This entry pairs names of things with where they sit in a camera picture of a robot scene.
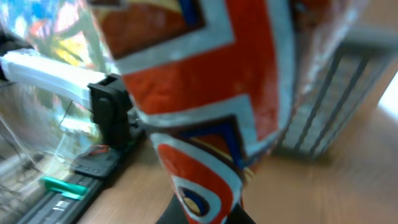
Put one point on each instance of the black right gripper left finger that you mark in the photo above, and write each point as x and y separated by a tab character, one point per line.
173	214

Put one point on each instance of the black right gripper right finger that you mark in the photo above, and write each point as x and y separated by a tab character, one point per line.
239	216

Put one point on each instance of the red snack bar wrapper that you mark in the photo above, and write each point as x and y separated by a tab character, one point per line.
212	81

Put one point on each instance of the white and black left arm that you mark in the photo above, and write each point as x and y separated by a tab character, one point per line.
47	104

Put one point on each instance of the grey plastic mesh basket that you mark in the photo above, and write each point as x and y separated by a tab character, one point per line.
340	88

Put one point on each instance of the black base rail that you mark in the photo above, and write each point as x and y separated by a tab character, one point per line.
65	201

